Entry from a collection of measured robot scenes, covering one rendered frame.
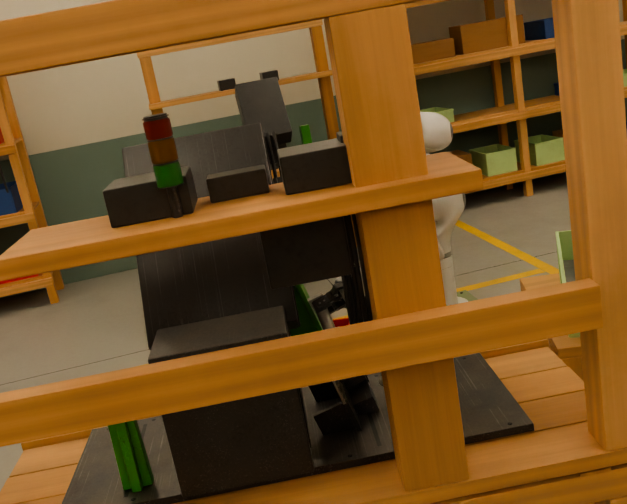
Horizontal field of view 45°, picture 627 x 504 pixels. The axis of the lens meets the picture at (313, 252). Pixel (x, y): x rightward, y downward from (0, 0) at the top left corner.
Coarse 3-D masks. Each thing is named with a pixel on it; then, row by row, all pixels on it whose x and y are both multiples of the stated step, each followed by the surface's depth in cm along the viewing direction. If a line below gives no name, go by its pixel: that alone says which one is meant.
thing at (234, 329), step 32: (224, 320) 174; (256, 320) 171; (160, 352) 162; (192, 352) 160; (192, 416) 164; (224, 416) 164; (256, 416) 165; (288, 416) 166; (192, 448) 166; (224, 448) 166; (256, 448) 167; (288, 448) 168; (192, 480) 168; (224, 480) 168; (256, 480) 169
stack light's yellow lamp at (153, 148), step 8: (152, 144) 139; (160, 144) 139; (168, 144) 140; (152, 152) 140; (160, 152) 139; (168, 152) 140; (176, 152) 142; (152, 160) 141; (160, 160) 140; (168, 160) 140; (176, 160) 141
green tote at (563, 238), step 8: (560, 232) 288; (568, 232) 287; (560, 240) 289; (568, 240) 288; (560, 248) 269; (568, 248) 289; (560, 256) 261; (568, 256) 290; (560, 264) 254; (560, 272) 254; (560, 280) 272; (576, 336) 237
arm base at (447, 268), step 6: (444, 258) 247; (450, 258) 249; (444, 264) 247; (450, 264) 249; (444, 270) 247; (450, 270) 249; (444, 276) 248; (450, 276) 249; (444, 282) 248; (450, 282) 249; (444, 288) 249; (450, 288) 250; (450, 294) 250; (456, 294) 253; (450, 300) 250; (456, 300) 253; (462, 300) 257
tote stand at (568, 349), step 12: (540, 276) 295; (552, 276) 292; (528, 288) 285; (564, 336) 240; (552, 348) 242; (564, 348) 232; (576, 348) 231; (564, 360) 233; (576, 360) 233; (576, 372) 234
